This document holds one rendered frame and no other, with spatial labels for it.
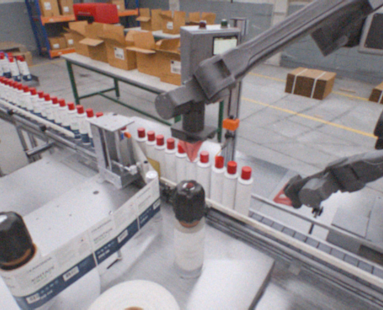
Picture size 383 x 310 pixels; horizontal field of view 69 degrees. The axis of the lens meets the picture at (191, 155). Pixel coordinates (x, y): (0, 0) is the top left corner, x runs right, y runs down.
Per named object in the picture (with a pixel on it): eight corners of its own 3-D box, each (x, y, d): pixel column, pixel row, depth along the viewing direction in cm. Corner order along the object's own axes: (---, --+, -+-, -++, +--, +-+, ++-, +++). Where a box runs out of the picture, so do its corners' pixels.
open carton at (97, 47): (80, 60, 337) (73, 27, 317) (110, 54, 366) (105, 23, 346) (99, 66, 316) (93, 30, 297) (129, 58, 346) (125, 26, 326)
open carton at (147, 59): (125, 73, 290) (120, 35, 271) (161, 64, 324) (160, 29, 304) (153, 82, 265) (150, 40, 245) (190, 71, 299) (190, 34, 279)
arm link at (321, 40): (351, 34, 94) (343, 20, 94) (341, 37, 87) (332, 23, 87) (327, 50, 101) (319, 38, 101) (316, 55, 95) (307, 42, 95)
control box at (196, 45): (180, 85, 97) (179, 26, 87) (224, 81, 101) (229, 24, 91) (190, 95, 89) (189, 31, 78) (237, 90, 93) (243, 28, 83)
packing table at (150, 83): (72, 111, 404) (59, 55, 363) (119, 96, 453) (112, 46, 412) (179, 170, 276) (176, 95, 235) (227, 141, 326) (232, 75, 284)
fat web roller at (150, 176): (146, 218, 99) (141, 175, 89) (155, 210, 102) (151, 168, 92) (156, 223, 96) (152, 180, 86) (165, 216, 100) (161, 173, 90)
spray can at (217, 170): (206, 203, 105) (208, 158, 94) (214, 197, 108) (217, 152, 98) (218, 210, 102) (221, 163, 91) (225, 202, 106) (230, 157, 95)
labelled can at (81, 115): (80, 143, 144) (71, 106, 133) (88, 139, 148) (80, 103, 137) (86, 146, 142) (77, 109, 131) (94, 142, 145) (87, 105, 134)
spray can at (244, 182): (231, 217, 99) (236, 170, 88) (235, 208, 103) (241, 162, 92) (245, 222, 97) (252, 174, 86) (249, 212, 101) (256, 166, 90)
